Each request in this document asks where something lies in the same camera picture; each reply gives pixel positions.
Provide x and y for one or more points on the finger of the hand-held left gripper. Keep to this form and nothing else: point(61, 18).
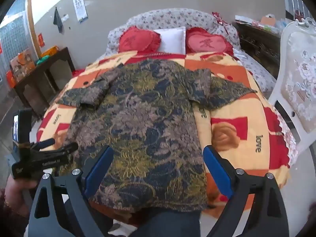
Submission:
point(69, 147)
point(45, 143)

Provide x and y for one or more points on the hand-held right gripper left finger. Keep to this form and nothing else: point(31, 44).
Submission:
point(98, 170)

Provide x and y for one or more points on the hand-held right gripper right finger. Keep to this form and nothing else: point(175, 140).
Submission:
point(217, 175)

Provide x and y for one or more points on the floral patterned shirt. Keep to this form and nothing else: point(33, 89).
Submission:
point(148, 118)

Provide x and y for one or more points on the person's left forearm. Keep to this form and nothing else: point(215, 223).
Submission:
point(9, 219)

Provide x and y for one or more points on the person's left hand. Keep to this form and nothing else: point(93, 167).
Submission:
point(17, 190)

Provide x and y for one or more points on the small orange bag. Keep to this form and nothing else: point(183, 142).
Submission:
point(11, 79)

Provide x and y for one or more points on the dark wooden side table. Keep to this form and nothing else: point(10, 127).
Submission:
point(42, 79)

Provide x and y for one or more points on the orange gift box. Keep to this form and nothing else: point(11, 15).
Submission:
point(22, 65)

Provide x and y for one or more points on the orange printed blanket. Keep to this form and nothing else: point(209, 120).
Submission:
point(246, 108)

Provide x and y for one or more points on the person's legs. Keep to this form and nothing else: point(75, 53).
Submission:
point(160, 222)

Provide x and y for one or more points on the green bundle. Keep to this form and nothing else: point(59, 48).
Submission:
point(43, 59)

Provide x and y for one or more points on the yellow orange bag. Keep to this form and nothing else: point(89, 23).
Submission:
point(50, 51)

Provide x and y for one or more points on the glass block window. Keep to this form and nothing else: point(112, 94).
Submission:
point(12, 37)

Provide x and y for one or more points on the dark hanging cloth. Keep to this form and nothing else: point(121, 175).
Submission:
point(58, 19)

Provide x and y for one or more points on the white ornate chair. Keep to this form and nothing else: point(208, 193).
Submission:
point(296, 79)

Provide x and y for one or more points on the red heart pillow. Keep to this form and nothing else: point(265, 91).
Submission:
point(207, 42)
point(138, 40)

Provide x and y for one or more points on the dark carved wooden cabinet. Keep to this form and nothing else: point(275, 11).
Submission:
point(261, 44)

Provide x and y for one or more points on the white pillow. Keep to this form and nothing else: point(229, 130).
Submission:
point(172, 39)

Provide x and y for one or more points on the red ribbon gift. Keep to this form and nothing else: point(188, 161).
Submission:
point(219, 18)

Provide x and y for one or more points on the white paper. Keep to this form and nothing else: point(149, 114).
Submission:
point(243, 18)

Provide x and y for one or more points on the orange cardboard box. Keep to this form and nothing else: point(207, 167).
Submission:
point(267, 21)

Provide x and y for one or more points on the bed with floral headboard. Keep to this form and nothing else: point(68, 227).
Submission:
point(172, 17)

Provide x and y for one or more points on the metal stair railing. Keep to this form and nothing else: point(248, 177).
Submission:
point(300, 7)

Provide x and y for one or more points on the red wall sticker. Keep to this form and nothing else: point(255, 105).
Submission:
point(41, 39)

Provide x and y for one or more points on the white wall socket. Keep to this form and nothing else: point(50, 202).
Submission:
point(65, 18)

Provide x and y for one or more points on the wall poster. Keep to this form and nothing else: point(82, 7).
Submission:
point(80, 7)

